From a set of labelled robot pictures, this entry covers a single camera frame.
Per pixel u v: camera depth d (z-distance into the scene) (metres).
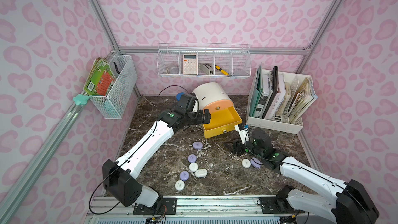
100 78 0.72
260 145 0.61
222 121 0.88
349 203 0.39
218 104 0.86
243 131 0.69
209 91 0.94
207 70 0.91
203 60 1.02
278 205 0.66
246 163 0.84
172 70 0.94
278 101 0.89
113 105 0.72
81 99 0.62
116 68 0.88
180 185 0.78
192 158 0.87
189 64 0.95
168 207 0.72
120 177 0.39
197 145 0.92
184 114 0.57
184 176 0.81
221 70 0.98
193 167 0.84
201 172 0.82
